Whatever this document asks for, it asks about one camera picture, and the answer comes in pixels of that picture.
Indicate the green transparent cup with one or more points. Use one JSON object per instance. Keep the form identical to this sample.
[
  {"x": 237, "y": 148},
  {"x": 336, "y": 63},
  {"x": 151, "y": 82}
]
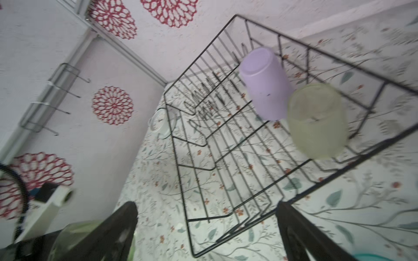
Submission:
[{"x": 73, "y": 234}]

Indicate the pale yellow textured cup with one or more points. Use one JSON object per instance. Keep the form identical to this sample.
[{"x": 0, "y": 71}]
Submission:
[{"x": 317, "y": 121}]

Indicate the teal transparent cup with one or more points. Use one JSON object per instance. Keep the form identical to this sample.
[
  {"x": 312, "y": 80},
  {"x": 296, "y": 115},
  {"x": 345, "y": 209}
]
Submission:
[{"x": 370, "y": 257}]

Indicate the white round gauge clock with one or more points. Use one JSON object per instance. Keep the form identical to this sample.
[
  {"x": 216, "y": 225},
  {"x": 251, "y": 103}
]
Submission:
[{"x": 159, "y": 123}]

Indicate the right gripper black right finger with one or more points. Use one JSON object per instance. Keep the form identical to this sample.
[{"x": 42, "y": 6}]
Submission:
[{"x": 303, "y": 241}]

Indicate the black wire wall holder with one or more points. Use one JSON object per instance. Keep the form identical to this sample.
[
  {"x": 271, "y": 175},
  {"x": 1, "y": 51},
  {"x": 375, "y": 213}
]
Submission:
[{"x": 58, "y": 86}]

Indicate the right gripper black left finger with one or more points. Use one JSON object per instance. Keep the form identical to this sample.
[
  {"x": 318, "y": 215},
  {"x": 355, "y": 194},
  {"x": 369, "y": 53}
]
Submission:
[{"x": 110, "y": 241}]

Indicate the lavender plastic cup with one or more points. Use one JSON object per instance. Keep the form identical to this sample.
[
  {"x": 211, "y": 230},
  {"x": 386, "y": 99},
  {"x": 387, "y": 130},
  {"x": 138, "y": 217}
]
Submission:
[{"x": 267, "y": 83}]

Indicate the black wire dish rack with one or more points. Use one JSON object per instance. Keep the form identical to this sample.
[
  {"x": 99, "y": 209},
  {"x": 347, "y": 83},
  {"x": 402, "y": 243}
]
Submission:
[{"x": 234, "y": 167}]

